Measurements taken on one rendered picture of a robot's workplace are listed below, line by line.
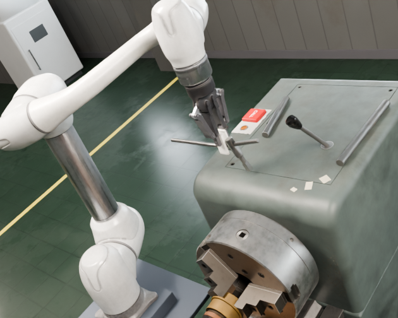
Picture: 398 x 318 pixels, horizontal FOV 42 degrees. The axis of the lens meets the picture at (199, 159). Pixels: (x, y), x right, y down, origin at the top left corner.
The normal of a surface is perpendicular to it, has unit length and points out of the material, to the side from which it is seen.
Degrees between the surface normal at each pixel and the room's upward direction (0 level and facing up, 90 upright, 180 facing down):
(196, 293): 0
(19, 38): 90
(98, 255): 7
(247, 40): 90
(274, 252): 42
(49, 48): 90
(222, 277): 54
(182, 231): 0
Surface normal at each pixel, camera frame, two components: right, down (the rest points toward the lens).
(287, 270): 0.48, -0.26
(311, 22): -0.59, 0.62
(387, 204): 0.73, 0.12
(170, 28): -0.15, 0.46
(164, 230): -0.35, -0.77
